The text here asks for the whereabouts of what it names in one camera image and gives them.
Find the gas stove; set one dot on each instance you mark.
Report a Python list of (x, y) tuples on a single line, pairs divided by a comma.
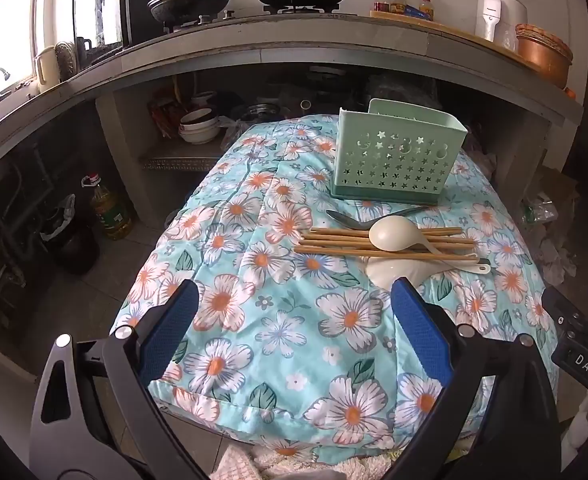
[(254, 15)]

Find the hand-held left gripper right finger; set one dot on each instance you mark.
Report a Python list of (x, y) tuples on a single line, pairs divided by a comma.
[(419, 325)]

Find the clear plastic bag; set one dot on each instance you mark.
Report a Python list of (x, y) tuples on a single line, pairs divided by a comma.
[(544, 210)]

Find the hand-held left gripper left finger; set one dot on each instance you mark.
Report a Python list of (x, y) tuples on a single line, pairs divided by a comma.
[(171, 320)]

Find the woven strainer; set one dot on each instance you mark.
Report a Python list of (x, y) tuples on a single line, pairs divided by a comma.
[(66, 60)]

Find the cooking oil bottle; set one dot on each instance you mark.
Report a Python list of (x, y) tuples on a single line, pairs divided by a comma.
[(109, 207)]

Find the copper basin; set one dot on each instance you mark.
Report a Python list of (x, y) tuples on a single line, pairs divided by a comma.
[(544, 57)]

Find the blue packet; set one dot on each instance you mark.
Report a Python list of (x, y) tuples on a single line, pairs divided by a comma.
[(414, 11)]

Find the window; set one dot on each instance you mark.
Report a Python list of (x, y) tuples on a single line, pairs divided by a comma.
[(14, 35)]

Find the concrete kitchen counter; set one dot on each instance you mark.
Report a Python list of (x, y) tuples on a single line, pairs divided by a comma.
[(274, 42)]

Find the white electric kettle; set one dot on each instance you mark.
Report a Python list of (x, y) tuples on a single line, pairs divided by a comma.
[(499, 12)]

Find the red-capped sauce bottle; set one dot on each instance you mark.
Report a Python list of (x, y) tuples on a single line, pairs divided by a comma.
[(426, 6)]

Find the person's fleece clothing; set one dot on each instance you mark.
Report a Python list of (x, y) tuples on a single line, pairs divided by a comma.
[(299, 465)]

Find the white bowl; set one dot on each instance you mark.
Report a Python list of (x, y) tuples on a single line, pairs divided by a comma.
[(200, 135), (200, 117)]

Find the clear glass jar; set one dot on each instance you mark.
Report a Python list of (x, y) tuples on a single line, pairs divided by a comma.
[(507, 40)]

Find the black bin with bag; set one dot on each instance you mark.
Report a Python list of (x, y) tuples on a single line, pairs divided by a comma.
[(69, 240)]

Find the cream mug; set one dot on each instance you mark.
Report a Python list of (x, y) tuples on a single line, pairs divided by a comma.
[(47, 66)]

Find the green star-cutout utensil holder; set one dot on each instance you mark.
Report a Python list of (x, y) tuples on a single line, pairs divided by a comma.
[(399, 160)]

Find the wooden chopstick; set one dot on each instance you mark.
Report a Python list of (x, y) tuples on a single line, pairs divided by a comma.
[(334, 248), (334, 252), (334, 236), (334, 240), (334, 232), (334, 244)]

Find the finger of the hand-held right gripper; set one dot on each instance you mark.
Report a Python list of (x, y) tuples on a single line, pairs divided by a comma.
[(571, 317)]

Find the metal pot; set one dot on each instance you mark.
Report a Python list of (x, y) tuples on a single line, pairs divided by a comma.
[(259, 111)]

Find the metal spoon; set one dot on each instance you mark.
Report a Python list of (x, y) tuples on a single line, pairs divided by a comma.
[(344, 219)]

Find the floral turquoise blanket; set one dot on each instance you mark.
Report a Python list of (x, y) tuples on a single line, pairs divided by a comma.
[(274, 310)]

